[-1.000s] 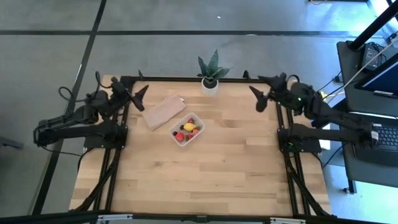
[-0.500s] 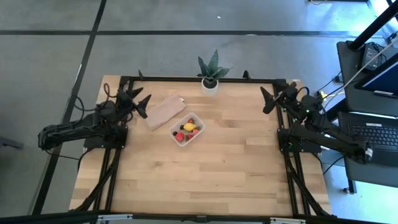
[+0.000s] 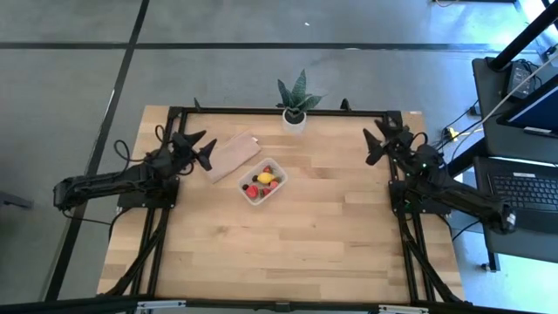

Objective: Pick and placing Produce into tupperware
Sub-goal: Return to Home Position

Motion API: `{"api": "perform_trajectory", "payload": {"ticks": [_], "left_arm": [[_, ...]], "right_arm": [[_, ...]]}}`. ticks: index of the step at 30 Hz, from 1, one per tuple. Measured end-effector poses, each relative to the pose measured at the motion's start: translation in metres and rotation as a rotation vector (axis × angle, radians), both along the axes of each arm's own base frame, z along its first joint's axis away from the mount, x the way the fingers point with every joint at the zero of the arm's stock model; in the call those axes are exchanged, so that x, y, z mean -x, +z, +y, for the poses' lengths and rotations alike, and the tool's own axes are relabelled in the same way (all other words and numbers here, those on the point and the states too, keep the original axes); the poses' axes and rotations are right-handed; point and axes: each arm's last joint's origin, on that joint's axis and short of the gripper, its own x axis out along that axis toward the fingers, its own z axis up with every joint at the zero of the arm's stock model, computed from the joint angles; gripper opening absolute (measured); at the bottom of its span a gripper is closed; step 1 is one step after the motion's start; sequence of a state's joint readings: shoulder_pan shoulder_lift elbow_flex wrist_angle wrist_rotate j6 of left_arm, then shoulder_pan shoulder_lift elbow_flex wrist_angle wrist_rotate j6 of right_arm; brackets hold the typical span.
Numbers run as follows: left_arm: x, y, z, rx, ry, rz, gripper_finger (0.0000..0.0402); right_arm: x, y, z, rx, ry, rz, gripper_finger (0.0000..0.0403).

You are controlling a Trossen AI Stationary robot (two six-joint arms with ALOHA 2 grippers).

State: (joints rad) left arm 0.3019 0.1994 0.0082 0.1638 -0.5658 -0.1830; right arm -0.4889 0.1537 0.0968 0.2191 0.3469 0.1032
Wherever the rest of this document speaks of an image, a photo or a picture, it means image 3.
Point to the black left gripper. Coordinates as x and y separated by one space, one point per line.
181 148

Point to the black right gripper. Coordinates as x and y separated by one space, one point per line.
399 139

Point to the large red strawberry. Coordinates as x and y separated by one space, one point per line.
252 192

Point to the small red strawberry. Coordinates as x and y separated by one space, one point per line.
274 185
265 191
267 169

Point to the yellow lemon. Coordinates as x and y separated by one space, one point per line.
266 178

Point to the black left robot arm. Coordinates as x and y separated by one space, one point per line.
109 181

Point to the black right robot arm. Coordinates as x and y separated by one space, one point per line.
471 200

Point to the clear plastic tupperware container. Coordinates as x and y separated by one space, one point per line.
281 172

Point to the beige folded cloth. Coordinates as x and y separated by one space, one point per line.
231 154

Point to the yellow power plug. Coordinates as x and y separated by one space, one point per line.
451 132

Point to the white plant pot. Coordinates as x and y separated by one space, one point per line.
294 124

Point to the green snake plant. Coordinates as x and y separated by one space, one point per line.
298 93

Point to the black computer cart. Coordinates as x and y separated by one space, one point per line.
490 139

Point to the black power adapter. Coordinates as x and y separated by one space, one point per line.
521 78

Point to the black laptop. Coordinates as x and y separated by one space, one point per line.
523 192

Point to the black computer monitor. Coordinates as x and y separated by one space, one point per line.
536 109

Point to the black diagonal pole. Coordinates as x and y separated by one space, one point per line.
523 39

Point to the black frame clamp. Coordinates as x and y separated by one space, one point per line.
345 104
197 105

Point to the black aluminium table frame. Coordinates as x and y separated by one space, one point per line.
244 111

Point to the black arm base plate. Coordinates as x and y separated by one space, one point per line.
440 209
131 200

